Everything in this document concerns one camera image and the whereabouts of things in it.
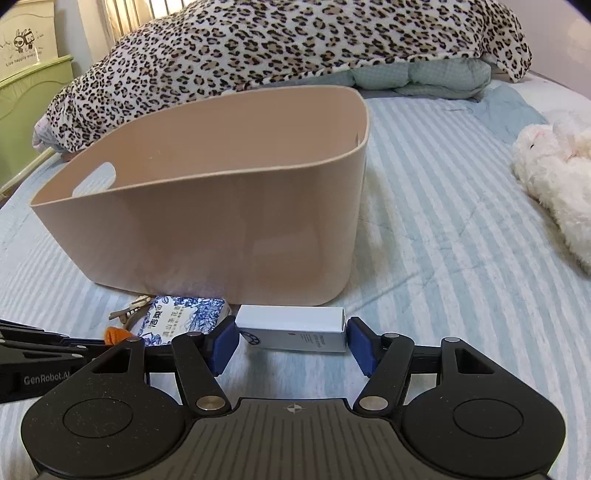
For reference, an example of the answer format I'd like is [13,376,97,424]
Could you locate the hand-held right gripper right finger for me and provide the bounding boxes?
[346,317,509,414]

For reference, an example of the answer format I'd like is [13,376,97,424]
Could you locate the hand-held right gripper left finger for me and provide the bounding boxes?
[79,318,241,418]

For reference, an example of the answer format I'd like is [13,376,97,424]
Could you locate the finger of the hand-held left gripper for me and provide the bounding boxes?
[0,318,71,340]
[0,338,110,365]

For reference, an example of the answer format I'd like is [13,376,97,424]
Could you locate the white rectangular carton box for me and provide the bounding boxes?
[235,305,347,354]

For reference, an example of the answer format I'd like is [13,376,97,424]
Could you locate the beige plastic storage bin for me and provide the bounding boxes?
[30,85,370,308]

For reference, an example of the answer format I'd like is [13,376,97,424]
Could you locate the blue white floral packet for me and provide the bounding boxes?
[137,295,232,347]

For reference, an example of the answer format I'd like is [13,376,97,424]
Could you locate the small orange object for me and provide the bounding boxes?
[103,326,134,345]

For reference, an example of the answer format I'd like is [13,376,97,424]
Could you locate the brown metal hair clip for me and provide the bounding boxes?
[108,296,152,322]

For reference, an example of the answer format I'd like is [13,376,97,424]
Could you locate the blue striped bed sheet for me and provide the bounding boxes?
[0,76,591,480]

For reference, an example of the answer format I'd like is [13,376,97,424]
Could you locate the green wooden cabinet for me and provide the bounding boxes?
[0,54,75,192]

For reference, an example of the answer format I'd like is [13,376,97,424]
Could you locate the white plush toy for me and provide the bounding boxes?
[510,111,591,273]

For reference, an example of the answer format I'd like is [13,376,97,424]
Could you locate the pale green folded quilt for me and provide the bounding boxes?
[347,58,492,101]

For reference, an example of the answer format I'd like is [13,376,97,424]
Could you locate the leopard print blanket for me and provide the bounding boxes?
[33,0,533,153]

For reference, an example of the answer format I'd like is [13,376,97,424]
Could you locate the window with vertical bars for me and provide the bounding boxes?
[102,0,195,41]

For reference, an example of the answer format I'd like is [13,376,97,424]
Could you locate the cartoon wall sticker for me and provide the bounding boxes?
[0,16,47,68]

